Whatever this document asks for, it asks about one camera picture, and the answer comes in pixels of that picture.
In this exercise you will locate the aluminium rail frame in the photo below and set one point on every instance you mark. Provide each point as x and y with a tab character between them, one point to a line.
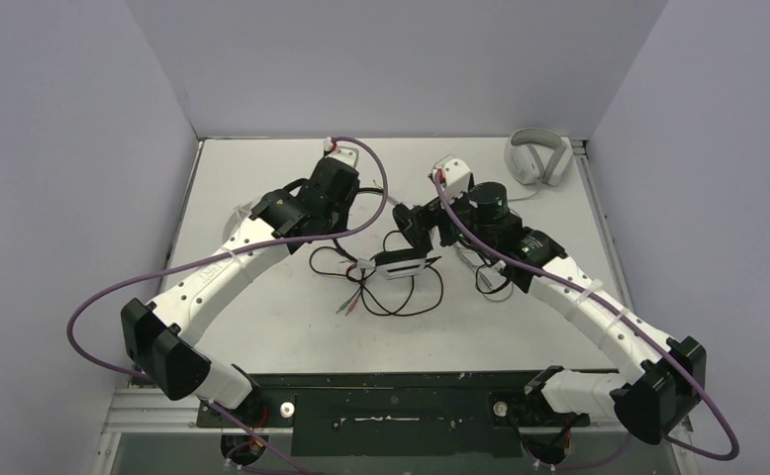
280	325

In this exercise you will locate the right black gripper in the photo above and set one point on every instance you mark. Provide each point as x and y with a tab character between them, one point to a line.
426	219

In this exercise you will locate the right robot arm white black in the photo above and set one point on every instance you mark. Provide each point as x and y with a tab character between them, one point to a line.
654	386

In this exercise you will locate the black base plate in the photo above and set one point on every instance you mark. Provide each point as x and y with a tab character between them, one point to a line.
406	414

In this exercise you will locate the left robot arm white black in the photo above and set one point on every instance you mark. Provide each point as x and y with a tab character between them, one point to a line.
161	335

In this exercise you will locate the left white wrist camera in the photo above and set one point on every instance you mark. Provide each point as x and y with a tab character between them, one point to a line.
346	154

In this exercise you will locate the black and white headphones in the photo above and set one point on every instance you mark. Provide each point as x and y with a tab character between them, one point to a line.
389	264

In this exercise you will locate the grey white over-ear headphones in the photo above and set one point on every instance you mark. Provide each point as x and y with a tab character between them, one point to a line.
537	159

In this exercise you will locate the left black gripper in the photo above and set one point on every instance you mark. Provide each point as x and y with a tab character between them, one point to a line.
340	225

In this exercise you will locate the white wired headphones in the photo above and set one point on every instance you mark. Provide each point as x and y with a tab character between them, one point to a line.
233	223

